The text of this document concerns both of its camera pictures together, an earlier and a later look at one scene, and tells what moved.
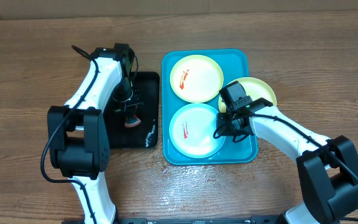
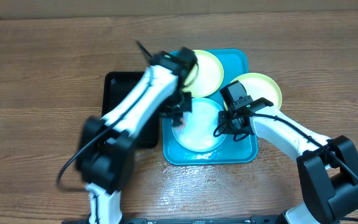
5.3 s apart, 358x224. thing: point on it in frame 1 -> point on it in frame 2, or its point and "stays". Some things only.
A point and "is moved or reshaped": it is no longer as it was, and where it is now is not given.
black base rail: (271, 219) stays
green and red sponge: (132, 122) is moved or reshaped
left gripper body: (123, 98) -> (179, 102)
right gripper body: (228, 127) stays
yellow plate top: (196, 78) stays
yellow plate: (255, 87) is moved or reshaped
